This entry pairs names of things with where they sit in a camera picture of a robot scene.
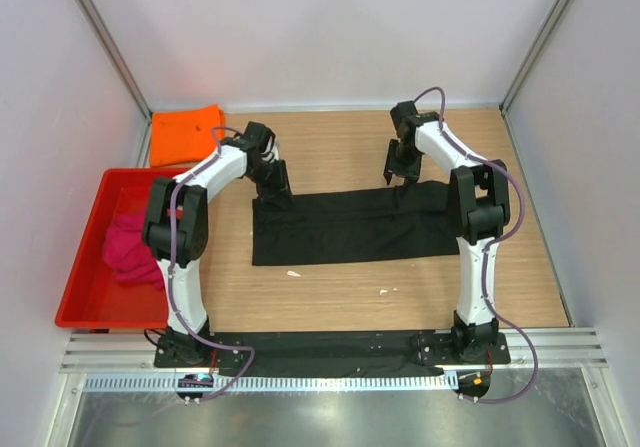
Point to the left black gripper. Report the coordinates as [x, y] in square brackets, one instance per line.
[280, 189]

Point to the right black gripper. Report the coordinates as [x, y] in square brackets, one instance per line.
[410, 174]

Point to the black t shirt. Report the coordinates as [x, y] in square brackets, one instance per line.
[383, 224]

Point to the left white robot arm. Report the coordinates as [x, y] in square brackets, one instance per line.
[176, 230]

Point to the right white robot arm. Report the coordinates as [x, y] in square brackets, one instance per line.
[477, 210]

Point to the folded orange t shirt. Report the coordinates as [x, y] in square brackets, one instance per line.
[186, 136]

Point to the crumpled pink t shirt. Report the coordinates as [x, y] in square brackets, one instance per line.
[128, 257]

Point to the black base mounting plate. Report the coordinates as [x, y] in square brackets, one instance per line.
[306, 350]

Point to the red plastic bin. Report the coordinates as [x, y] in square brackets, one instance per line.
[92, 299]

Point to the slotted white cable duct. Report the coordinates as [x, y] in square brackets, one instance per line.
[199, 382]

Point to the right aluminium corner post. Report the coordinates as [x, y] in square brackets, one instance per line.
[544, 35]

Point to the aluminium corner post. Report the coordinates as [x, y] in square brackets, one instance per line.
[97, 24]
[544, 35]

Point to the aluminium rail profile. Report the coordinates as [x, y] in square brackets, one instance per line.
[130, 352]

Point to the left aluminium corner post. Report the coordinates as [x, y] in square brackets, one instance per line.
[97, 24]

